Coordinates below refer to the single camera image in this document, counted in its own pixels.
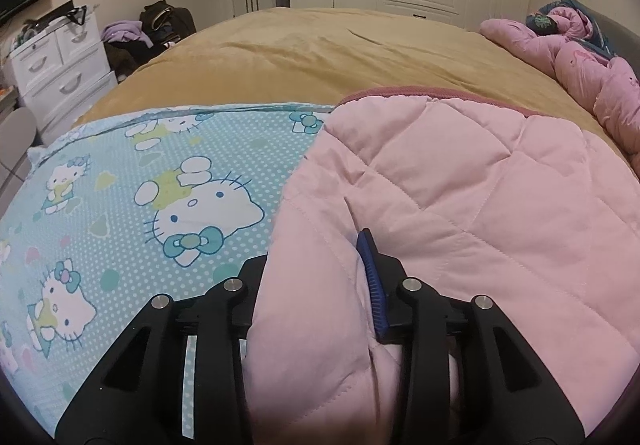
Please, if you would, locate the purple clothes pile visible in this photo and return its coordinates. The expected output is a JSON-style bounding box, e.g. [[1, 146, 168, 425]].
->
[[101, 20, 153, 48]]

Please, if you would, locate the grey quilted headboard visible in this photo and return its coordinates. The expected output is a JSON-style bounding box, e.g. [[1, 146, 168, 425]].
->
[[587, 9, 640, 76]]

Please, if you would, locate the white drawer chest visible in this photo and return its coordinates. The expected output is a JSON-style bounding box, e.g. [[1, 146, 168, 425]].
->
[[2, 5, 117, 145]]

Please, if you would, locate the Hello Kitty blue blanket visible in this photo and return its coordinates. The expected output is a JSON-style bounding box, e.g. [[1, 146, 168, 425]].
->
[[1, 103, 330, 432]]

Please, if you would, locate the black backpack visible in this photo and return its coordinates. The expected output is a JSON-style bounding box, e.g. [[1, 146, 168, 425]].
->
[[139, 0, 196, 48]]

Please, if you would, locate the tan bed sheet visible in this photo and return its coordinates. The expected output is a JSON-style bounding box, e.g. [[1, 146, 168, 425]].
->
[[78, 8, 614, 144]]

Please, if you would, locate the pink floral comforter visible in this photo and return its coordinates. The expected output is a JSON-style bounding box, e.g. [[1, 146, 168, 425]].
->
[[480, 0, 639, 165]]

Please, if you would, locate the pink quilted jacket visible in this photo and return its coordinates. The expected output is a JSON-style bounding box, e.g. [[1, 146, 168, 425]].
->
[[243, 95, 639, 444]]

